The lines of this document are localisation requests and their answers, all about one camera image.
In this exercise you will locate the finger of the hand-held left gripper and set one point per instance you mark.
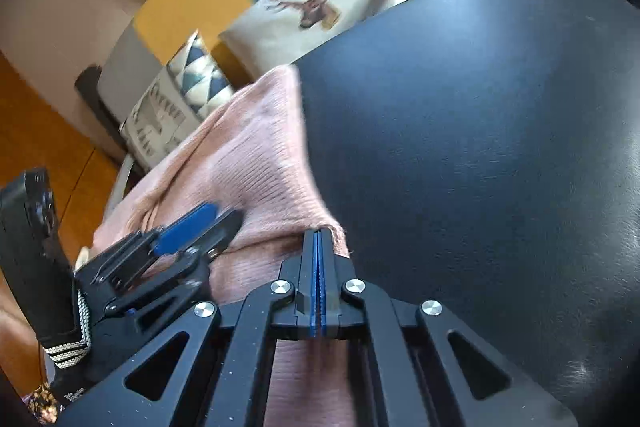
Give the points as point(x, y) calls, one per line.
point(220, 232)
point(185, 227)

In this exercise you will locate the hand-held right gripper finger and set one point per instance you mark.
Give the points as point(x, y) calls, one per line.
point(314, 287)
point(322, 287)

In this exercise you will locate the pink knit sweater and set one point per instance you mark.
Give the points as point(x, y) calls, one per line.
point(250, 167)

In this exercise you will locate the tiger print cushion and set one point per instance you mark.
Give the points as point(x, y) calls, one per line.
point(165, 107)

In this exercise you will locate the deer print cushion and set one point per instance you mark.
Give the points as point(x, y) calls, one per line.
point(300, 27)

